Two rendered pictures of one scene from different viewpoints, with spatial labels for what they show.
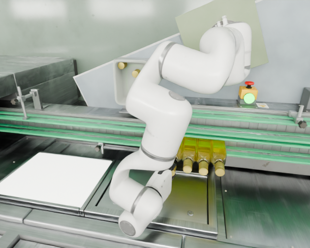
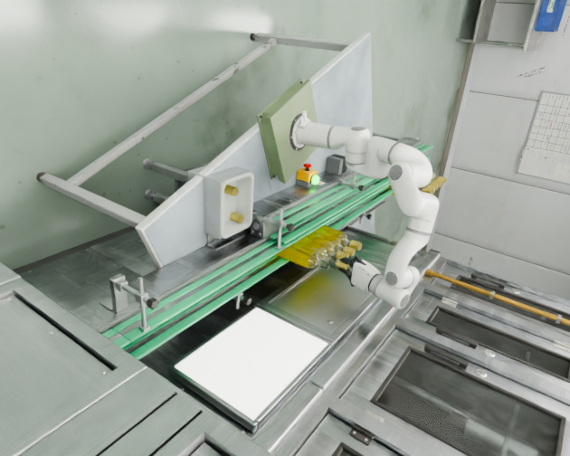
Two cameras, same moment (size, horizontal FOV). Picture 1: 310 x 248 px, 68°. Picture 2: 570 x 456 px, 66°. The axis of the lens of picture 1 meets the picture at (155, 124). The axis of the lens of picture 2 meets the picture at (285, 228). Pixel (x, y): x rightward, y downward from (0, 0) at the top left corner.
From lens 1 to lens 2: 150 cm
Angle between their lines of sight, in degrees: 61
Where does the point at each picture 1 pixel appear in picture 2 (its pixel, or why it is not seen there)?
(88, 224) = (351, 343)
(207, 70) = (429, 174)
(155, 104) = (433, 202)
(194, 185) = (332, 274)
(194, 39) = (282, 136)
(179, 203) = (350, 289)
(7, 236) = (336, 405)
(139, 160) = (421, 242)
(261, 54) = not seen: hidden behind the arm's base
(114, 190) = (403, 276)
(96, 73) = (175, 209)
